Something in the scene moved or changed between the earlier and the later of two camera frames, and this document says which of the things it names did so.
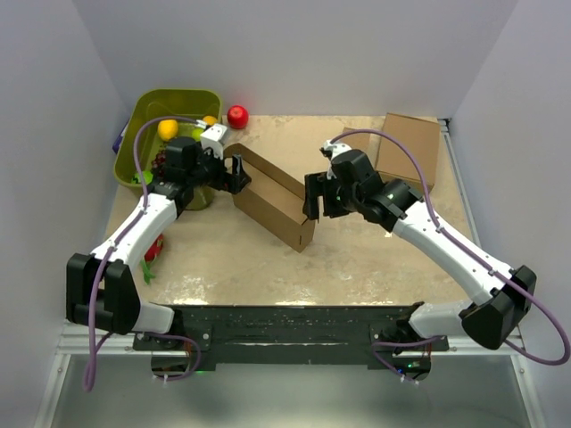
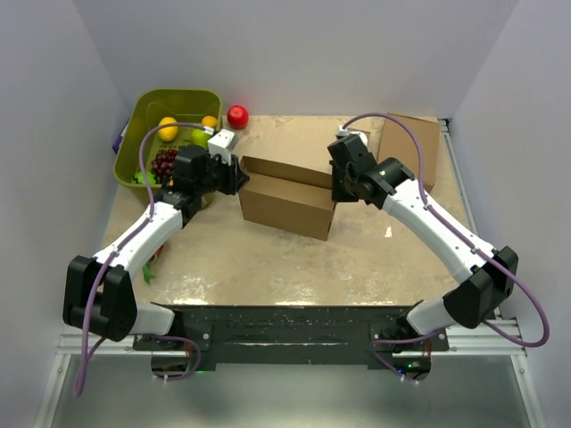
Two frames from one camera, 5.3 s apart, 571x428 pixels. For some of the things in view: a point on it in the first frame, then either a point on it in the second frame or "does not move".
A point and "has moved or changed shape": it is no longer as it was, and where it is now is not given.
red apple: (237, 117) does not move
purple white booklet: (118, 140) does not move
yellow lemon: (168, 129) does not move
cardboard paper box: (273, 201) has moved or changed shape
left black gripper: (234, 183) does not move
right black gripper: (313, 189) -> (338, 195)
